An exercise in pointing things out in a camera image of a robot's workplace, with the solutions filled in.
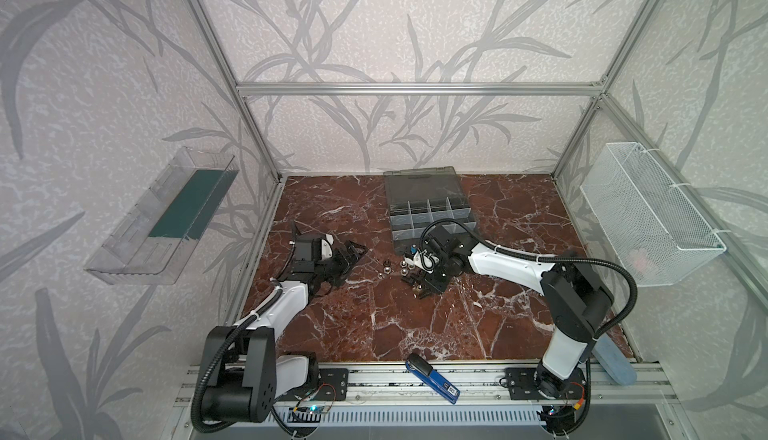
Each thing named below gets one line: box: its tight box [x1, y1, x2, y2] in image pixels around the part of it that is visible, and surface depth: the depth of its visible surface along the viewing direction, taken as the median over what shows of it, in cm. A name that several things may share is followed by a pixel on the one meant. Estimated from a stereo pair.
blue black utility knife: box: [406, 352, 461, 405], surface depth 73 cm
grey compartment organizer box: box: [383, 166, 476, 255], surface depth 119 cm
